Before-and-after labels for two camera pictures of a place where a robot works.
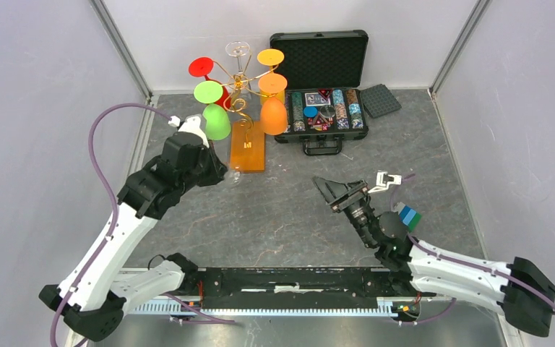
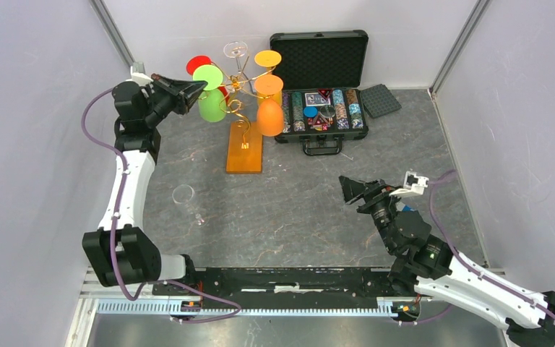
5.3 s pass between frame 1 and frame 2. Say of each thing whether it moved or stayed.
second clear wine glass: stayed
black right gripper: moved
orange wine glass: stayed
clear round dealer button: stayed
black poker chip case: stayed
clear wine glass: moved
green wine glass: moved
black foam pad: stayed
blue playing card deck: stayed
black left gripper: moved
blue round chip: stayed
